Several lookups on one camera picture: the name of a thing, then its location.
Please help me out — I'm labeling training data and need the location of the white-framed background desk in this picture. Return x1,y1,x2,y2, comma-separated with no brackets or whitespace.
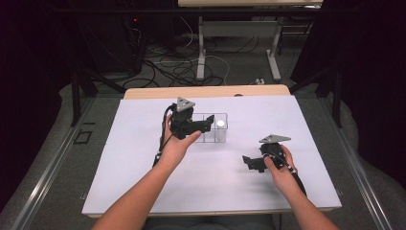
177,0,324,82

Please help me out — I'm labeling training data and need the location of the aluminium floor rail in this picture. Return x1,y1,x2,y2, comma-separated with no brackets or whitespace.
11,97,97,230
320,97,396,230

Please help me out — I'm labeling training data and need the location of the person's left hand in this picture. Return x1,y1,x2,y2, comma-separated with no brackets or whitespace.
158,113,203,173

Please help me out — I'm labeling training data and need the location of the person's right hand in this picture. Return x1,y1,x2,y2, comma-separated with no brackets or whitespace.
262,144,300,194

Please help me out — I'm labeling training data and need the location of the wooden table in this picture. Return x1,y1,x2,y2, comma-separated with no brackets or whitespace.
81,83,343,219

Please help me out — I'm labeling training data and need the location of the black metal stand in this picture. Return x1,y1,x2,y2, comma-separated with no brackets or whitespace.
70,65,127,127
288,63,344,128

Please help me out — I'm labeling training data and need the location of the white table mat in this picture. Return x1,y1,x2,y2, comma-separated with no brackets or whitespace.
81,95,343,215

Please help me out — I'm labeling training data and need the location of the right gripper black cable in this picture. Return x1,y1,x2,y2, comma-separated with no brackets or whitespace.
270,150,308,197

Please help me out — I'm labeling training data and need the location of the black computer tower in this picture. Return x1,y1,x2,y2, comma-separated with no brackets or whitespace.
85,13,145,76

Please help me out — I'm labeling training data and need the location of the tangle of floor cables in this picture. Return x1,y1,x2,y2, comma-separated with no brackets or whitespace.
123,15,261,90

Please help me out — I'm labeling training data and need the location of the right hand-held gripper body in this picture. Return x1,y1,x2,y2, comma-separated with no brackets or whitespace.
258,133,292,171

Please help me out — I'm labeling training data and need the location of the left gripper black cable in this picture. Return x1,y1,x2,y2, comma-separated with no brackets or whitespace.
151,103,177,169

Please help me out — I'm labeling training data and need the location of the clear plastic compartment organizer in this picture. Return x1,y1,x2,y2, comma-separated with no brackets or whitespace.
191,112,229,144

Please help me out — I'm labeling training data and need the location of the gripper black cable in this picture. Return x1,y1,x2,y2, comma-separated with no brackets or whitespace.
270,150,308,197
151,103,177,169

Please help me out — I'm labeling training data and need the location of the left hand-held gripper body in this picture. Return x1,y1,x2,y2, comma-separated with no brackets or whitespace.
169,96,205,141

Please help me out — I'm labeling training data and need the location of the white cylindrical tube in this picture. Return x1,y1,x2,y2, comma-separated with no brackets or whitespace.
214,119,228,144

